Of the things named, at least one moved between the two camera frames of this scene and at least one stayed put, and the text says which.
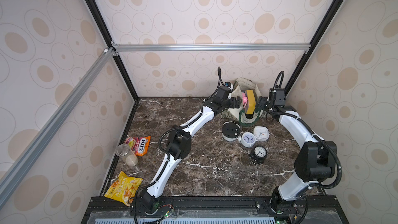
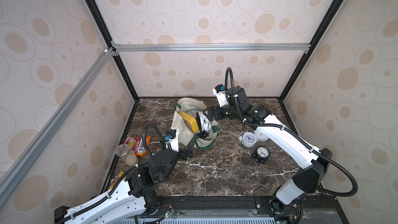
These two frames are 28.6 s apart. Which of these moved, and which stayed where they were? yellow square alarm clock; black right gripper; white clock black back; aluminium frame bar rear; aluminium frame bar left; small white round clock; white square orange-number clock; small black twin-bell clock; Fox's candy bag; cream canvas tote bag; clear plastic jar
Moved: black right gripper; cream canvas tote bag; yellow square alarm clock; white clock black back
Stayed: small white round clock; aluminium frame bar rear; Fox's candy bag; clear plastic jar; small black twin-bell clock; aluminium frame bar left; white square orange-number clock
